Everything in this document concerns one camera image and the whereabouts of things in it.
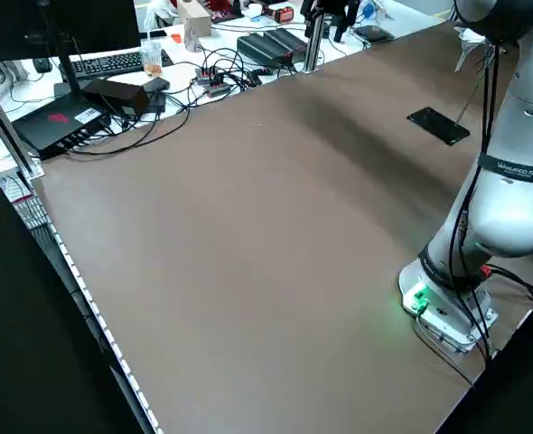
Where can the black flat device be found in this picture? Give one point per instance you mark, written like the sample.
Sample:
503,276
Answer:
375,32

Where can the red black device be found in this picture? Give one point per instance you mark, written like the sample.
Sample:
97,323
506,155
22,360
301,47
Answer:
282,14

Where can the black computer monitor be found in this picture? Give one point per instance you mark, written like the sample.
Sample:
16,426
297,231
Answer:
45,27

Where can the brown cardboard box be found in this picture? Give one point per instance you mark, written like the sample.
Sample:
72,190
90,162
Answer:
196,22

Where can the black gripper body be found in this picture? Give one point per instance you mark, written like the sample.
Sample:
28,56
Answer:
336,4

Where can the black rectangular box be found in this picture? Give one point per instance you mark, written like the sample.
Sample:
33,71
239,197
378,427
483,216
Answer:
122,97

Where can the white led strip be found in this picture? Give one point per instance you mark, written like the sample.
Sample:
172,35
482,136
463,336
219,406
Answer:
91,303

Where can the small black adapter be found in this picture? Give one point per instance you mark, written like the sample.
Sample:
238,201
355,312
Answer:
159,84

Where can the black computer box red logo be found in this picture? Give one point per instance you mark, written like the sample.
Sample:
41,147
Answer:
54,131

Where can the aluminium camera post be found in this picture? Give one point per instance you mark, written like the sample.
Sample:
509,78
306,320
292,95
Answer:
314,50

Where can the black power supply unit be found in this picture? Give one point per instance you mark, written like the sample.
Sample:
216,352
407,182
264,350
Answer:
289,40
257,45

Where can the white paper orange mark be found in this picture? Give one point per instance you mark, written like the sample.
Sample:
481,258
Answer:
176,36

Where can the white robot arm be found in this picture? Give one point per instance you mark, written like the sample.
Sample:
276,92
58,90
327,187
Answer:
510,217

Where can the grey usb hub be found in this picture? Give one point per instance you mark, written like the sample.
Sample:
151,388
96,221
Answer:
212,81

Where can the black computer mouse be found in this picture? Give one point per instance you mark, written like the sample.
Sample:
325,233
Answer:
43,64

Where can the white filter paper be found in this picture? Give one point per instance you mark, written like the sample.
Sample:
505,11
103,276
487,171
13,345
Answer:
467,34

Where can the aluminium corner post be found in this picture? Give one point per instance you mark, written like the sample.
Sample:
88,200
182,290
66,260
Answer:
4,122

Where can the black keyboard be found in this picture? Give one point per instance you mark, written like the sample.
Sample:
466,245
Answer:
108,63

